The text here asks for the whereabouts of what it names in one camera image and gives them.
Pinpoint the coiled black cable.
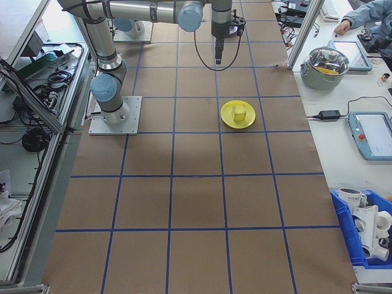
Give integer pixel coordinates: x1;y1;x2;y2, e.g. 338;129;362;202
21;127;51;154

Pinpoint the teal sleeved forearm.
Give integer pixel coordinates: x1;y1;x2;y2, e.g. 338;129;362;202
341;0;392;31

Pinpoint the glass pot lid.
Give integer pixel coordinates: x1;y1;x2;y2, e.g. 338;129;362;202
307;46;350;77

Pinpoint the black adapter power cable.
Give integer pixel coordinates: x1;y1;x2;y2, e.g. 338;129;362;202
307;96;392;119

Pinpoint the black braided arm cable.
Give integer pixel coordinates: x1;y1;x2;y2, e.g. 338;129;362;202
193;29;244;72

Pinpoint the bare person hand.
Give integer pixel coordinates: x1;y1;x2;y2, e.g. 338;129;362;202
334;20;352;35

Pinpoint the black box with white label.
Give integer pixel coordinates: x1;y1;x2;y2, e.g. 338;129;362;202
285;2;307;17

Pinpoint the teal jacket person torso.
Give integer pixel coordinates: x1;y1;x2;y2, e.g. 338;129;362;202
379;18;392;61

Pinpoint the blue plastic bin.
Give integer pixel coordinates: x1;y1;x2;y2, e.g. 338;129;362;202
330;189;392;270

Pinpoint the blue gray teach pendant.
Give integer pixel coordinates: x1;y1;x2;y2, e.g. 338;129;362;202
328;39;374;74
347;111;392;160

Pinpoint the white mug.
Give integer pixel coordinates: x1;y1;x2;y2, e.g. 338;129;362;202
337;187;368;209

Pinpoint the white square base plate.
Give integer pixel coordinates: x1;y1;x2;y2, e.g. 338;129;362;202
113;21;153;43
88;96;143;135

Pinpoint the white cloth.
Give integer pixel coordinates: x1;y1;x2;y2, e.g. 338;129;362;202
0;170;23;228

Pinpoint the yellow round plate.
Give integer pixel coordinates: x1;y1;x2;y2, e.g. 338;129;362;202
220;100;257;129

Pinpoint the gray electronics box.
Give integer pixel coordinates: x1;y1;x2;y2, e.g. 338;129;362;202
20;30;44;58

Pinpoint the white plastic pipe fitting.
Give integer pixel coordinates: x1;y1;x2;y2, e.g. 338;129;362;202
375;210;392;234
352;204;381;255

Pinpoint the aluminium frame post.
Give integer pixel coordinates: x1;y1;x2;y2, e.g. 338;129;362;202
286;0;323;71

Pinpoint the white keyboard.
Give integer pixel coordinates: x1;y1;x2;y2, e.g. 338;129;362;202
320;0;341;23

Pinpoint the tangled black cable bundle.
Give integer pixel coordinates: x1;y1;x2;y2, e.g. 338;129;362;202
45;69;75;92

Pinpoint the gray cooking pot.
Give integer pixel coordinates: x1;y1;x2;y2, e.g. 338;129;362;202
300;46;350;91

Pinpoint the yellow foam block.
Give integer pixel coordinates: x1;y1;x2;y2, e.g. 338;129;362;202
232;105;247;121

